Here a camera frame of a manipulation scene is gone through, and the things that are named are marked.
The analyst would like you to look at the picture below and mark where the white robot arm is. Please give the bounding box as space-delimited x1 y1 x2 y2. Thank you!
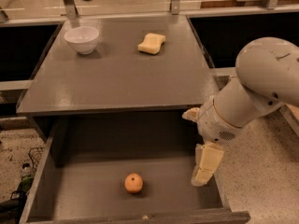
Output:
182 37 299 187

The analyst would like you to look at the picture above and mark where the metal post left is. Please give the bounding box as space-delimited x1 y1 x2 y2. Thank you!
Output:
63 0 78 20

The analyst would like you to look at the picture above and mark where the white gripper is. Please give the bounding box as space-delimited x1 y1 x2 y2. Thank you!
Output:
182 96 243 187

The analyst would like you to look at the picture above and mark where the yellow sponge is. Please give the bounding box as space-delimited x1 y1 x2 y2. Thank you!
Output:
137 33 165 55

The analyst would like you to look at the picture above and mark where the grey cabinet with counter top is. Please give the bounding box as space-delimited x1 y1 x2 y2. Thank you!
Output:
17 15 219 137

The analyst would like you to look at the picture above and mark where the black wire basket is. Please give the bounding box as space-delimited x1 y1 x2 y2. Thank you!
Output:
28 147 44 173

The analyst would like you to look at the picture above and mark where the green plastic bottle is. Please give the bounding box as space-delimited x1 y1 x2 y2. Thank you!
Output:
17 162 34 193

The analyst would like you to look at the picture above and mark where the white ceramic bowl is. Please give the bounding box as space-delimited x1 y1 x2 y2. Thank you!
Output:
64 26 99 54

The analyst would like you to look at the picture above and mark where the open grey top drawer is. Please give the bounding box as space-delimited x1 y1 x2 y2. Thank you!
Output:
20 111 250 224

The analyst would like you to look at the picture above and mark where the orange fruit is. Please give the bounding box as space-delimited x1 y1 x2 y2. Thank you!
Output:
124 173 143 194

